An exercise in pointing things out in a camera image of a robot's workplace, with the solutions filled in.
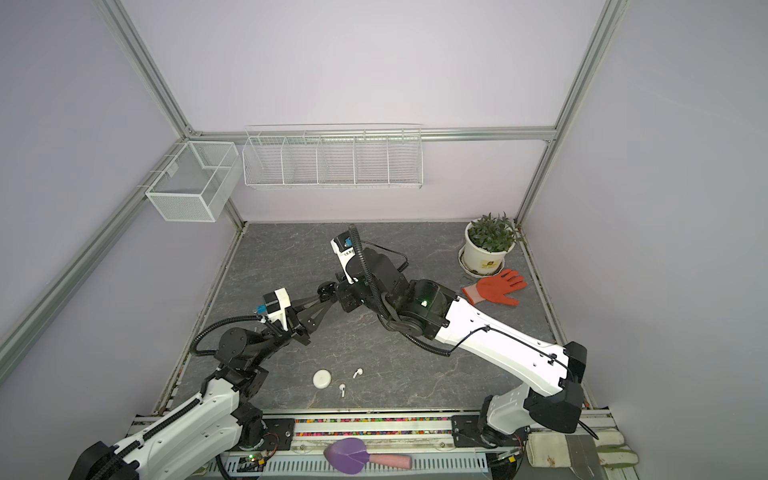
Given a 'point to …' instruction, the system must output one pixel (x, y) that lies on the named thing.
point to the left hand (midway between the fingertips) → (329, 302)
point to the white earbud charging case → (321, 379)
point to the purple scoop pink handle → (350, 455)
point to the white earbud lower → (342, 388)
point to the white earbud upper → (360, 372)
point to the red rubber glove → (495, 288)
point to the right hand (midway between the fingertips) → (340, 275)
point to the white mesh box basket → (198, 183)
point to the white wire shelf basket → (352, 158)
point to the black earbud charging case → (327, 291)
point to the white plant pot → (477, 262)
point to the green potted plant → (495, 234)
